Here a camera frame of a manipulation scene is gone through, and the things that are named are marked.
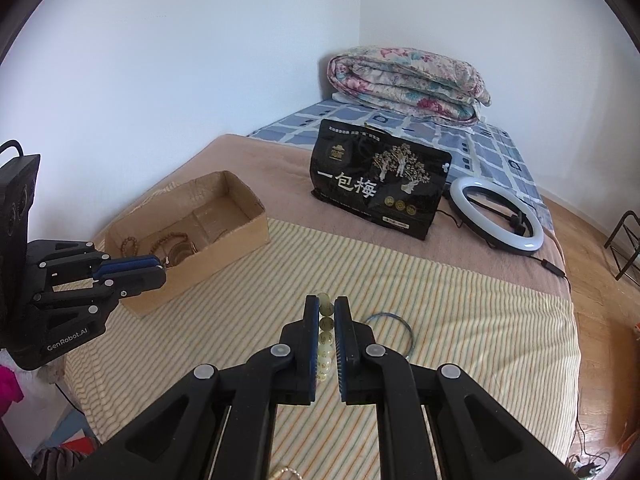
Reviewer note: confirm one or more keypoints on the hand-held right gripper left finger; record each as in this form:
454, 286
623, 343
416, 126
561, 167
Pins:
312, 340

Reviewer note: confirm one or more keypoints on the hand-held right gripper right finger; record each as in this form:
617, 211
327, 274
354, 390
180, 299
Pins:
341, 340

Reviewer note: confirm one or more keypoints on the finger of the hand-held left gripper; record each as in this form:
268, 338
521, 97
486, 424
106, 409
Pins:
125, 261
140, 278

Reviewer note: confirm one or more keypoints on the cardboard box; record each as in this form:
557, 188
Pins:
240, 232

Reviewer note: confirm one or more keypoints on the thin dark bangle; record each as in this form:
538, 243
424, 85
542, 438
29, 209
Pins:
387, 314

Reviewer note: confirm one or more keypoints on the yellow striped cloth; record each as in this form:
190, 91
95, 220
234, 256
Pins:
450, 310

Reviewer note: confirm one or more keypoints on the tan blanket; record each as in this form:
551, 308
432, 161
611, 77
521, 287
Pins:
280, 180

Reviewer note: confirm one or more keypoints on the black snack bag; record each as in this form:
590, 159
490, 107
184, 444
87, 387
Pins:
380, 180

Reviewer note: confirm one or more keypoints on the pink cloth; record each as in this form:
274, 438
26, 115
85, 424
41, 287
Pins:
7, 387

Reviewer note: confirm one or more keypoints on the grey cloth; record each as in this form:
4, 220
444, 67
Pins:
55, 465

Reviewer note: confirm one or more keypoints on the blue checked bed sheet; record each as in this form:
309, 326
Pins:
300, 120

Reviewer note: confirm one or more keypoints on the folded floral quilt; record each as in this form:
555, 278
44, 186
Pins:
405, 82

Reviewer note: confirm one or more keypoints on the black metal clothes rack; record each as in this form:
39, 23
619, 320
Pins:
625, 247

